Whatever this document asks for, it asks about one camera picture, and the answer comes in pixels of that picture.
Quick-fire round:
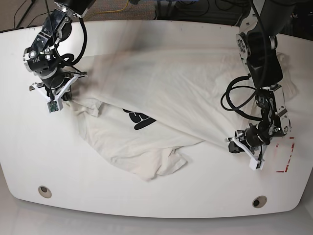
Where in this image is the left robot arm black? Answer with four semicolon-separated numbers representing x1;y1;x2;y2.
221;0;299;163

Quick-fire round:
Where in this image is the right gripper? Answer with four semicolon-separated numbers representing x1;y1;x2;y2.
29;71;87;101

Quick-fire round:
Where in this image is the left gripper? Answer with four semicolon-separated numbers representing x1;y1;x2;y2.
224;123;271;159

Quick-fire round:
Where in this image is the right table cable grommet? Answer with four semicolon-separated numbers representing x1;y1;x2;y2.
252;195;267;209

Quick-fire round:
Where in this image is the red tape rectangle marking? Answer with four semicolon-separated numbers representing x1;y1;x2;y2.
274;136;295;173

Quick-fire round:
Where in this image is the left table cable grommet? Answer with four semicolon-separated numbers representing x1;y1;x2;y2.
38;186;52;199

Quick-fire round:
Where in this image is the black cable on floor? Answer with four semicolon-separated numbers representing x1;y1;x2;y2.
13;0;54;28

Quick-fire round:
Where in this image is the table cable grommet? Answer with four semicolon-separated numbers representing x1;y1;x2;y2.
38;186;52;199
252;195;267;209

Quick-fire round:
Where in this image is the yellow cable on floor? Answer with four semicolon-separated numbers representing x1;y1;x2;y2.
97;0;130;15

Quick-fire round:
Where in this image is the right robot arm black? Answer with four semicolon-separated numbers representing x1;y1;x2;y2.
23;0;95;102

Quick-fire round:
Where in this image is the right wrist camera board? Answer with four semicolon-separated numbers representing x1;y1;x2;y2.
47;100;63;113

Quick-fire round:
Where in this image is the white t-shirt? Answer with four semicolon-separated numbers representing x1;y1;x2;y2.
66;50;299;183

